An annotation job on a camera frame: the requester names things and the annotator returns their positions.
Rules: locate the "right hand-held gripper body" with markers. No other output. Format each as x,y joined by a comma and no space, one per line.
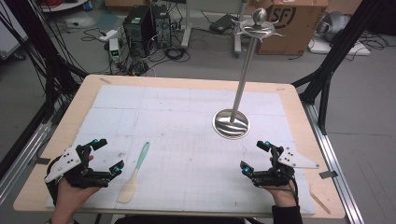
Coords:
281,169

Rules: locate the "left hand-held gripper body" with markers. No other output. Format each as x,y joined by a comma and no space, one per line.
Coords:
67,160

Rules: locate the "silver metal hook stand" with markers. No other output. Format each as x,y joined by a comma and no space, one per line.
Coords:
244,77

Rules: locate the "person's right hand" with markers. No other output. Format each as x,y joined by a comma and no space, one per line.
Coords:
284,196

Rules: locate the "person's left hand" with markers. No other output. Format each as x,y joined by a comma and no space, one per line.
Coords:
70,194

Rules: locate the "black tape piece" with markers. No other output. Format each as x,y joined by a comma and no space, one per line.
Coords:
43,160

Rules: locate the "grey tape piece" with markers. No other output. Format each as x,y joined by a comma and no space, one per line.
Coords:
328,174

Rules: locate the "thin wooden stick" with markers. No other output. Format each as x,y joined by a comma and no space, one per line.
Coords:
320,203

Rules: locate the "brown tape strip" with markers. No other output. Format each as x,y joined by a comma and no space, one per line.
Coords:
105,81

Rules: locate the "white grid mat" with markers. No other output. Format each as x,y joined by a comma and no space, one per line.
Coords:
174,124

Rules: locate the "white box with green display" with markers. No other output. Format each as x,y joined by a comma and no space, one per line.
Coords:
114,49

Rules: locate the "white power strip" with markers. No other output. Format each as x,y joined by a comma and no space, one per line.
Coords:
108,35

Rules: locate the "grey metal stand leg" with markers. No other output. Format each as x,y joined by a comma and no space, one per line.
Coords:
239,34
186,25

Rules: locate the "large black computer tower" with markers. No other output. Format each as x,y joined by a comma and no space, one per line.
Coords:
138,29

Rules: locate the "large cardboard box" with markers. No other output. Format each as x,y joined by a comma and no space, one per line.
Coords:
295,28

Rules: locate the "black flat device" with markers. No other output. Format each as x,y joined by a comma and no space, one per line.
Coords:
222,24

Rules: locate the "white flat board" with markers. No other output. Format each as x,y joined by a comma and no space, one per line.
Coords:
358,49

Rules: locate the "slim black computer tower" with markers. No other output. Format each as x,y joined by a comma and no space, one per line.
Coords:
162,26

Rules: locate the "grey round device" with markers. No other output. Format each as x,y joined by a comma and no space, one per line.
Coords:
333,25

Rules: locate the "aluminium rail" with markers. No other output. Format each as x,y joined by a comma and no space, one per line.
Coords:
330,155
21,161

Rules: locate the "black metal frame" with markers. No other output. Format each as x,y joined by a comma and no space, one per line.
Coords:
339,46
46,62

